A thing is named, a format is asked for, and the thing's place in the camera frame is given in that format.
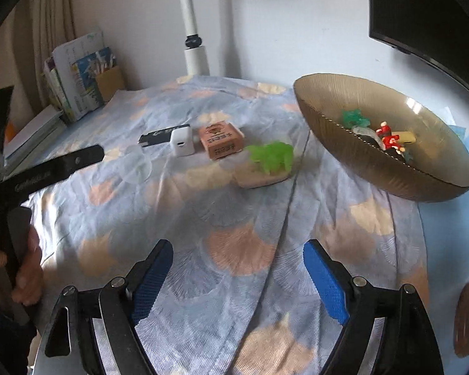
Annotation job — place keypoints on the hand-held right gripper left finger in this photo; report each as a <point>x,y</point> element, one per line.
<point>152,281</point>

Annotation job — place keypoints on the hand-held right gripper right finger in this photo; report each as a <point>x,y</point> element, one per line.
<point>328,285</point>

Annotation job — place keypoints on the clear plastic cup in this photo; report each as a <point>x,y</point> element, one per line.
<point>135,164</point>

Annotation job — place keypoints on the light green crystal toy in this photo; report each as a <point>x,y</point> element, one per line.
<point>271,156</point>

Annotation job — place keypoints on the light blue crystal toy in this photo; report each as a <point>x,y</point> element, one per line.
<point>408,157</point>

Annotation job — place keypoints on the brown ribbed glass bowl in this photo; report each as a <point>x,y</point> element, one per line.
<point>434,172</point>

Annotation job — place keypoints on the red figurine with yellow base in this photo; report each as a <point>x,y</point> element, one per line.
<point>391,140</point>

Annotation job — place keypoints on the dark green crystal toy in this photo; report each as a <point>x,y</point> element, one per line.
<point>353,119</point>

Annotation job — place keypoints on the person's left forearm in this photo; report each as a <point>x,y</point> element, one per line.
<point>4,343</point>

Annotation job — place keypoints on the person's left hand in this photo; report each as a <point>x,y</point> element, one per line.
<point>29,277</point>

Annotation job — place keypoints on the stack of flat white books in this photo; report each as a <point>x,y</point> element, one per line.
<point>35,132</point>

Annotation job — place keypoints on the shell print blue cloth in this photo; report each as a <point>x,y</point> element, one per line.
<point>219,242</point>

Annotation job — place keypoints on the brown cardboard pencil holder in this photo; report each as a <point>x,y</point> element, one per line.
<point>110,84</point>

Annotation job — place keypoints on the black lighter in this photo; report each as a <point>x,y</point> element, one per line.
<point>156,137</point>

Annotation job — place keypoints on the row of upright books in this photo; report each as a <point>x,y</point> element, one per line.
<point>78,74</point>

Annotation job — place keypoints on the bundle of pencils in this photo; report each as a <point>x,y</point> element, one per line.
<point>103,64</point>

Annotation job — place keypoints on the white charger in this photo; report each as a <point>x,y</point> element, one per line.
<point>181,142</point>

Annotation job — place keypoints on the white pleated curtain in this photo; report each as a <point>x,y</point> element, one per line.
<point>50,15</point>

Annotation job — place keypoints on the beige flat block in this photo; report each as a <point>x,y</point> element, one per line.
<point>258,179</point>

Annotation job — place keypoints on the white lamp pole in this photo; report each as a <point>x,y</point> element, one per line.
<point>193,27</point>

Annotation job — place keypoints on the black monitor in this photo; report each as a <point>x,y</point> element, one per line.
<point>426,7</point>

